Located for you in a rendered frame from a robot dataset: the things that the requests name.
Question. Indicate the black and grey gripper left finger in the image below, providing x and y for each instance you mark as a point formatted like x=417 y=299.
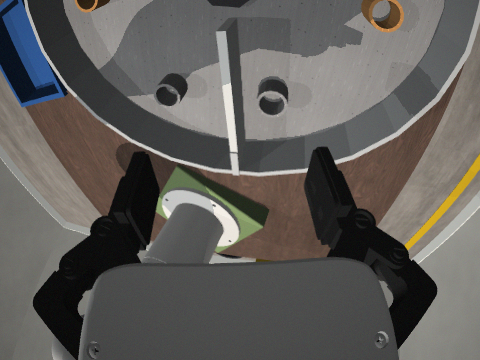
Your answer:
x=115 y=240

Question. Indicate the bronze bushing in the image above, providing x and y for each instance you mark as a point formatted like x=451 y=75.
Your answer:
x=90 y=5
x=394 y=20

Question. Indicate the grey steel bushing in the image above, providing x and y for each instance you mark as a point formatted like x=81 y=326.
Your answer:
x=167 y=99
x=272 y=109

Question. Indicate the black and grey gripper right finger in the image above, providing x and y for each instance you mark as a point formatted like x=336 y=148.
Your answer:
x=351 y=232

